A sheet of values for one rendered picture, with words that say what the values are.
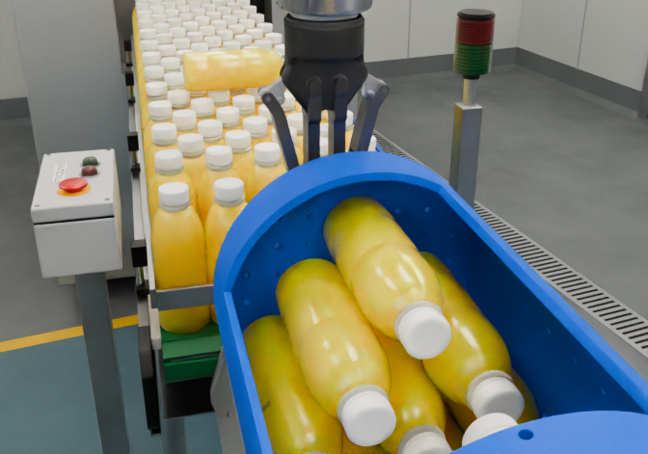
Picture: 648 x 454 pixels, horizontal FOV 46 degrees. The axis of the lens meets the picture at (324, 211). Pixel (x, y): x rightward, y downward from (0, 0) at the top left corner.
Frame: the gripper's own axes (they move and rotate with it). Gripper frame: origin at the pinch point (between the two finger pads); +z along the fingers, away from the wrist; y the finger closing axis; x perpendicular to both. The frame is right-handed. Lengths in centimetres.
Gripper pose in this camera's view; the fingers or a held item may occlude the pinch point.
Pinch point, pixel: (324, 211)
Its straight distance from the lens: 79.7
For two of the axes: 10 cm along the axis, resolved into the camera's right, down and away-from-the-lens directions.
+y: -9.7, 1.0, -2.1
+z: 0.0, 9.1, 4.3
